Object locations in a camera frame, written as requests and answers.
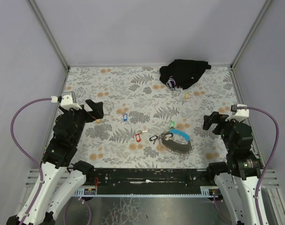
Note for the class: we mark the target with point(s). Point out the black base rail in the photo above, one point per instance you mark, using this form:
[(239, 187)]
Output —
[(120, 177)]

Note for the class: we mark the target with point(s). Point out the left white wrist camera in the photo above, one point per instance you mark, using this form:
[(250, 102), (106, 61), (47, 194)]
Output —
[(67, 101)]

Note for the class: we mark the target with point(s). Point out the black cloth bag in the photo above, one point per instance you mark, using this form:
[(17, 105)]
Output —
[(182, 74)]

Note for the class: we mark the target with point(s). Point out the grey keyring with blue handle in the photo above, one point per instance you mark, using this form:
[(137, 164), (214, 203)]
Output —
[(175, 146)]

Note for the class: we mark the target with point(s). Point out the blue key tag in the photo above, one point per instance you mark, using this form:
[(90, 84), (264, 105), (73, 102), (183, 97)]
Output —
[(124, 116)]

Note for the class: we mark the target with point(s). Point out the black key tag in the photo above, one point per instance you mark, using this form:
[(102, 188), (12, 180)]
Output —
[(153, 138)]

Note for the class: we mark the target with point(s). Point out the yellow key tag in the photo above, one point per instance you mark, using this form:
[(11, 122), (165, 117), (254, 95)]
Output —
[(187, 95)]

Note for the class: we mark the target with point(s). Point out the floral table mat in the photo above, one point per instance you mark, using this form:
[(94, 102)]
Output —
[(151, 106)]

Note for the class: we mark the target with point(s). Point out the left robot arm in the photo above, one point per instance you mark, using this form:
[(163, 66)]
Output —
[(56, 182)]

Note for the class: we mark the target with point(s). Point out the white cable duct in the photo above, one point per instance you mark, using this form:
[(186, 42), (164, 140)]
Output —
[(149, 190)]

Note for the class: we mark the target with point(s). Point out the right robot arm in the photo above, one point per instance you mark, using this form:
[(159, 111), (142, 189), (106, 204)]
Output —
[(239, 177)]

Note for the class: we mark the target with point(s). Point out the red key tag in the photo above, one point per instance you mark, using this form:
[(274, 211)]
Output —
[(138, 135)]

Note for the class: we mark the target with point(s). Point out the green key tag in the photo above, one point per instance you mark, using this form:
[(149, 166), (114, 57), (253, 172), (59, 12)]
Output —
[(171, 125)]

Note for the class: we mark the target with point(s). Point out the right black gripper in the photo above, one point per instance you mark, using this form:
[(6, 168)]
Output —
[(217, 122)]

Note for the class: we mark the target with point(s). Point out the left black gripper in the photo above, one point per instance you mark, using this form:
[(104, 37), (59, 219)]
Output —
[(85, 113)]

